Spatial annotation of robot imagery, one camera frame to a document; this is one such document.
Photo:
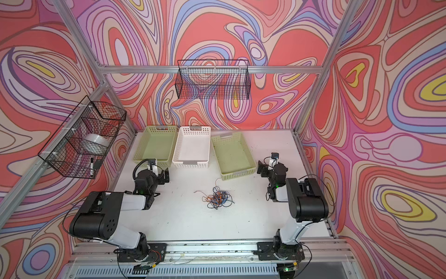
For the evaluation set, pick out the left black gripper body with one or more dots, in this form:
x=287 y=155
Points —
x=162 y=175

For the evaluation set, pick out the white plastic basket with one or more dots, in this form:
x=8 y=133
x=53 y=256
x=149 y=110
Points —
x=192 y=148

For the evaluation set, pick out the black wire basket wall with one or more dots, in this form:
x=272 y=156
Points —
x=213 y=79
x=69 y=154

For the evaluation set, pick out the left green plastic basket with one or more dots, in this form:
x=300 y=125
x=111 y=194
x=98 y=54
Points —
x=157 y=142

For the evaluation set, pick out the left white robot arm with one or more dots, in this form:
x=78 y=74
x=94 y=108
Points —
x=99 y=216

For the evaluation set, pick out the right green plastic basket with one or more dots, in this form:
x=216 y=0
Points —
x=233 y=155

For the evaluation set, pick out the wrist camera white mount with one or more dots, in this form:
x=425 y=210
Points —
x=152 y=166
x=274 y=159

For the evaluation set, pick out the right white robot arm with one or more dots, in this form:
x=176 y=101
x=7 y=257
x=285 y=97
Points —
x=307 y=206

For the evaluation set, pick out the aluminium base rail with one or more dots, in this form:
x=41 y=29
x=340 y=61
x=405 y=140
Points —
x=220 y=251

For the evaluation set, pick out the green plastic basket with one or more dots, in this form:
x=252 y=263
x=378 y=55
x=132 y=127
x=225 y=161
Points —
x=233 y=155
x=157 y=142

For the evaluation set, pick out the black marker pen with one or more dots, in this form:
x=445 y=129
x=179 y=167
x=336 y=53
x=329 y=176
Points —
x=91 y=168

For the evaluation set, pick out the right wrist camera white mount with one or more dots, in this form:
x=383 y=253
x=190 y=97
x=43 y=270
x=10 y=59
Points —
x=274 y=159

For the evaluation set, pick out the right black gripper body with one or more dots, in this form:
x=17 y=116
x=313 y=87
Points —
x=262 y=168

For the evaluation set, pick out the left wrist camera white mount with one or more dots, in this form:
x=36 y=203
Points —
x=152 y=166

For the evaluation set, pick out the black wire basket back wall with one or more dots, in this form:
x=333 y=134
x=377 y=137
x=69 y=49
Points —
x=213 y=79

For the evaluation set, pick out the black wire basket left wall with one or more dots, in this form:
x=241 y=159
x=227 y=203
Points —
x=69 y=154

